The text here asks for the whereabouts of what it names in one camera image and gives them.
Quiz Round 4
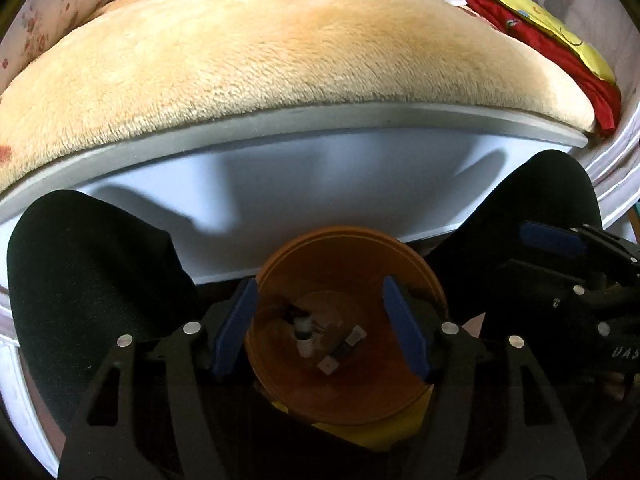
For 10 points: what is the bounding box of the person's leg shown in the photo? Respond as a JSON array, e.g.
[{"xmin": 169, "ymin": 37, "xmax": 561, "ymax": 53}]
[
  {"xmin": 425, "ymin": 150, "xmax": 603, "ymax": 351},
  {"xmin": 7, "ymin": 190, "xmax": 201, "ymax": 436}
]

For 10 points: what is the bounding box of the person's right leg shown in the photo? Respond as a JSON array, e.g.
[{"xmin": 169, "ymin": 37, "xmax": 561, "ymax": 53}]
[{"xmin": 425, "ymin": 150, "xmax": 603, "ymax": 351}]

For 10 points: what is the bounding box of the floral plush blanket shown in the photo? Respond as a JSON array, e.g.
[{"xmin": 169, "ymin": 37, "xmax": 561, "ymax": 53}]
[{"xmin": 0, "ymin": 0, "xmax": 598, "ymax": 193}]

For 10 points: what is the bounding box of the small white bottle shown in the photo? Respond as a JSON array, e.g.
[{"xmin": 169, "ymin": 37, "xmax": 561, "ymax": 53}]
[{"xmin": 292, "ymin": 312, "xmax": 317, "ymax": 356}]

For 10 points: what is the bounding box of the yellow cloth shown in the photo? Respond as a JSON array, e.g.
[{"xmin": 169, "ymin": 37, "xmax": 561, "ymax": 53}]
[{"xmin": 270, "ymin": 390, "xmax": 432, "ymax": 451}]

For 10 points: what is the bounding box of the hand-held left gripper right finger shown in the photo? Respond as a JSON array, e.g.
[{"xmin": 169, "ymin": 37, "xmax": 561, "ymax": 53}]
[{"xmin": 382, "ymin": 275, "xmax": 588, "ymax": 480}]

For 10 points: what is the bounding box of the person's left leg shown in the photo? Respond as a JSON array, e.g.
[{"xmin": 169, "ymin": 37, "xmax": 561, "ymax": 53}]
[{"xmin": 7, "ymin": 190, "xmax": 201, "ymax": 436}]

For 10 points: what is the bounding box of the red blanket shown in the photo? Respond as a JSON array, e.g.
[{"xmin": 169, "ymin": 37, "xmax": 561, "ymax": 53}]
[{"xmin": 450, "ymin": 0, "xmax": 623, "ymax": 133}]

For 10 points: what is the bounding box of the white bed frame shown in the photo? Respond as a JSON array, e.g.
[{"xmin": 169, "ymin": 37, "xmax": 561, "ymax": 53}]
[{"xmin": 75, "ymin": 130, "xmax": 551, "ymax": 286}]

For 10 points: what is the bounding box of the grey mattress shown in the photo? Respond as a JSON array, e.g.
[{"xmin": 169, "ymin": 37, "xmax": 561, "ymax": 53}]
[{"xmin": 0, "ymin": 105, "xmax": 588, "ymax": 221}]

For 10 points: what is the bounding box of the orange plastic bin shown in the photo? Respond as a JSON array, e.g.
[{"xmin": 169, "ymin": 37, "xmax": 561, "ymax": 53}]
[{"xmin": 246, "ymin": 226, "xmax": 447, "ymax": 426}]

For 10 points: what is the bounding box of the floral pillow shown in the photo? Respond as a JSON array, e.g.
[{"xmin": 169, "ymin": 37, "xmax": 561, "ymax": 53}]
[{"xmin": 0, "ymin": 0, "xmax": 141, "ymax": 91}]

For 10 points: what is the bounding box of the small black white packet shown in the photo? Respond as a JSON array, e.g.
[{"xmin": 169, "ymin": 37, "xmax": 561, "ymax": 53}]
[{"xmin": 317, "ymin": 327, "xmax": 367, "ymax": 375}]

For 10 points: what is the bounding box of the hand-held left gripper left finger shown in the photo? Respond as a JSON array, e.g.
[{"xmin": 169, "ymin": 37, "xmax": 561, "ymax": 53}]
[{"xmin": 57, "ymin": 276, "xmax": 261, "ymax": 480}]

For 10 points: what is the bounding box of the yellow printed pillow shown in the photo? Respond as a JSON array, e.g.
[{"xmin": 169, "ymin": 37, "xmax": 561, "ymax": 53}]
[{"xmin": 482, "ymin": 0, "xmax": 618, "ymax": 83}]

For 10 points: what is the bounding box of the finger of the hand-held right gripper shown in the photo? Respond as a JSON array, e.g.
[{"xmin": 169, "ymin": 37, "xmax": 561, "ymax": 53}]
[
  {"xmin": 494, "ymin": 258, "xmax": 602, "ymax": 322},
  {"xmin": 519, "ymin": 221, "xmax": 640, "ymax": 274}
]

